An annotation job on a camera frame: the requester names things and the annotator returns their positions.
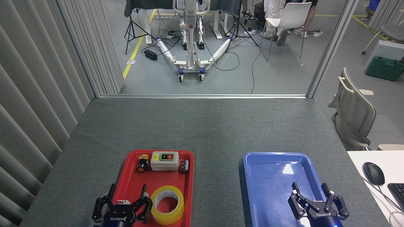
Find grey flat box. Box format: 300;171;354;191
363;40;404;72

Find white desk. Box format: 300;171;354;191
347;150;404;227

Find white plastic chair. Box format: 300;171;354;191
259;2;312;62

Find black tripod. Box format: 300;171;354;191
124;0;157;55
225;0;259;48

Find green plastic case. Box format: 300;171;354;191
365;56;404;82

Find red plastic tray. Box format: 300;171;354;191
112;150;194;227

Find black keyboard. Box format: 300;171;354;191
387;183;404;212

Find silver post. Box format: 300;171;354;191
306;0;360;99

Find grey seat chair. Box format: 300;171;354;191
362;9;404;55

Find yellow tape roll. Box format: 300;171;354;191
150;185;185;225

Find person's legs with sneakers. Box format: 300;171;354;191
234;0;256;26

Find white stand on wheels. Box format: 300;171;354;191
156;0;232;83

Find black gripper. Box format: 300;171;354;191
92;183;153;227
288;182;350;227

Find blue plastic tray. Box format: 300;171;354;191
243;152;338;227

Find grey vertical blinds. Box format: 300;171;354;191
0;0;124;227
368;0;404;32

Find beige office chair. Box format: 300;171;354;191
328;67;404;151

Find grey switch box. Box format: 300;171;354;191
150;151;179;171

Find black floor cable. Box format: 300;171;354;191
250;47;262;94

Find black orange push button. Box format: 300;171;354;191
137;154;150;172

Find black computer mouse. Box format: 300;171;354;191
362;162;385;186

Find blue bin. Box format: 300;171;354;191
366;0;381;18

